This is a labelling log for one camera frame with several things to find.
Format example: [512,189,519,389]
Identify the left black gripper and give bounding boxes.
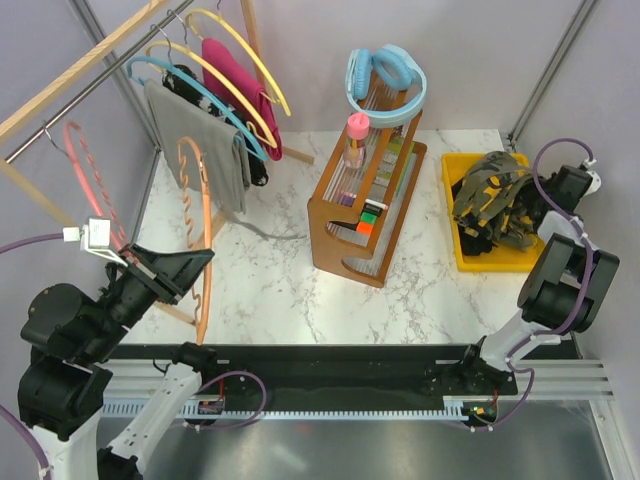
[83,238,216,358]

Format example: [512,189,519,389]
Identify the camouflage trousers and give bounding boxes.
[451,151,537,256]

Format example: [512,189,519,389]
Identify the pink hanger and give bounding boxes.
[43,121,126,253]

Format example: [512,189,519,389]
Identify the orange hanger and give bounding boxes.
[177,136,213,345]

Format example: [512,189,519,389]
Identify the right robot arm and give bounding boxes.
[452,151,620,394]

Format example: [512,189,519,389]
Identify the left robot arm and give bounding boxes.
[17,244,220,479]

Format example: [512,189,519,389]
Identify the grey trousers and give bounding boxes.
[143,80,250,214]

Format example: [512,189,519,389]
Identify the inner yellow hanger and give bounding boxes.
[172,38,283,161]

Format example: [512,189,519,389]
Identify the yellow hanger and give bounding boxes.
[184,8,292,117]
[172,38,283,161]

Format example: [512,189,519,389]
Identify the magenta trousers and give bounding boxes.
[201,38,283,161]

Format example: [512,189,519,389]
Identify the outer yellow hanger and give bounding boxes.
[184,8,292,117]

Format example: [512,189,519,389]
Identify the yellow plastic tray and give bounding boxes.
[441,152,545,273]

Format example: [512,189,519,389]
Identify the green booklet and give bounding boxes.
[374,137,415,195]

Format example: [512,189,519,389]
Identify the white marker pen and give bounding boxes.
[365,199,389,211]

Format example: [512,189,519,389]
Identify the green cube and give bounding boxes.
[360,212,376,224]

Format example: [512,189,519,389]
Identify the wooden desk shelf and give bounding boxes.
[307,118,427,288]

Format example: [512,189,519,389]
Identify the wooden clothes rack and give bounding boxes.
[0,0,316,332]

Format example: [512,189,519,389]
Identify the orange cube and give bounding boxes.
[356,222,374,235]

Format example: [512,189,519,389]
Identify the light blue headphones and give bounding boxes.
[344,44,428,129]

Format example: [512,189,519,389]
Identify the pink cap bottle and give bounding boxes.
[342,112,370,169]

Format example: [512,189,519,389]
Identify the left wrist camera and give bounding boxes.
[62,217,127,266]

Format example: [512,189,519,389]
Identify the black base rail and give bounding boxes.
[102,342,519,421]

